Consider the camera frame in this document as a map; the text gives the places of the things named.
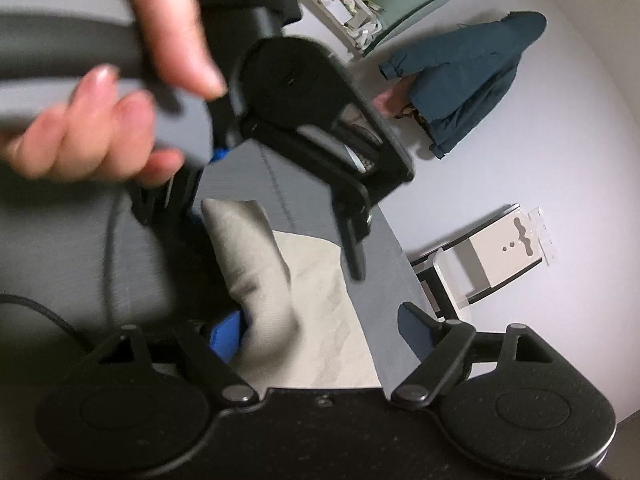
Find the dark teal hanging jacket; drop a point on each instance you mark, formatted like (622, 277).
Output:
(461, 76)

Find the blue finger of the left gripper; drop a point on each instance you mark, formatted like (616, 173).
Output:
(218, 154)
(350, 201)

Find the beige t-shirt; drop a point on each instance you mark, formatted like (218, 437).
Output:
(302, 328)

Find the person's left hand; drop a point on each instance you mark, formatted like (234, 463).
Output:
(110, 85)

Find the white plastic bucket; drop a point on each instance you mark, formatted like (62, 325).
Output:
(361, 163)

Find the white wall socket strip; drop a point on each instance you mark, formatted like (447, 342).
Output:
(547, 245)

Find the grey bed sheet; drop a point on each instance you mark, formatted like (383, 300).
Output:
(78, 250)

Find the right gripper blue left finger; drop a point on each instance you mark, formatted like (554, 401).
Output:
(208, 351)

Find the curved windowsill shelf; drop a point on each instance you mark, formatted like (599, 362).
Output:
(356, 23)

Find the pink hanging garment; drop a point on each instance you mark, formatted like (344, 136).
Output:
(394, 102)

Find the white black wooden chair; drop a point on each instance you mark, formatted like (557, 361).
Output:
(479, 262)

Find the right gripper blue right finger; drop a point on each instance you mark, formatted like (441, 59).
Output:
(441, 348)

